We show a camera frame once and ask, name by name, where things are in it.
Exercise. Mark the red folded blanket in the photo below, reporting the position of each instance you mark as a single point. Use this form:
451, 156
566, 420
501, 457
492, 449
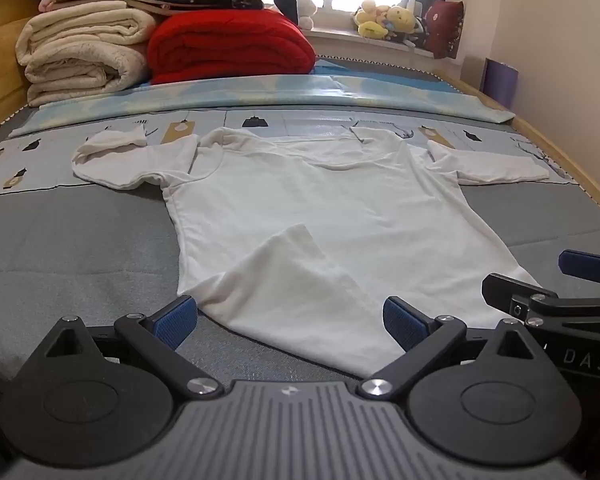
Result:
230, 45

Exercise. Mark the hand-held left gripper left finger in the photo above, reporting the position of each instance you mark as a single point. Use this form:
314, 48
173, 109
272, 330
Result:
177, 322

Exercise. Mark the dark red cushion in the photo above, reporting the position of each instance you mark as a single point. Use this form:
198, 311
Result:
445, 30

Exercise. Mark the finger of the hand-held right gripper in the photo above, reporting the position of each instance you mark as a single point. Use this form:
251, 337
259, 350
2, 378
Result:
505, 292
580, 262

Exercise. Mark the printed bed sheet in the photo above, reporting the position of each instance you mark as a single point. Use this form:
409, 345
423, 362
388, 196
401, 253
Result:
290, 122

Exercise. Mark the blue patterned quilt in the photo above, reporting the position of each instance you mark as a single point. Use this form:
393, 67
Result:
280, 92

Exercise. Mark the purple box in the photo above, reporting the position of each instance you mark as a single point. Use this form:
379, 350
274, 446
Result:
500, 82

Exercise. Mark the white t-shirt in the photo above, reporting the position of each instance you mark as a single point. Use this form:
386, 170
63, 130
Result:
305, 200

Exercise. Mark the cream folded blanket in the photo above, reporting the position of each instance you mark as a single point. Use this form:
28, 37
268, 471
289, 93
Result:
80, 50

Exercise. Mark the yellow and blue plush toy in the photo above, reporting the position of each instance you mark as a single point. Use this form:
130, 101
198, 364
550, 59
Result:
402, 20

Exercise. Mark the white striped folded garment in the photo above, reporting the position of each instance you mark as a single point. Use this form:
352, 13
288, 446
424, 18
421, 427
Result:
230, 2

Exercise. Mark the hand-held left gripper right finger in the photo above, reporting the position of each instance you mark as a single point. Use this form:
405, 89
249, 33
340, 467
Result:
400, 322

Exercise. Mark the white plush toy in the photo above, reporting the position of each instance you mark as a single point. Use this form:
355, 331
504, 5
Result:
306, 10

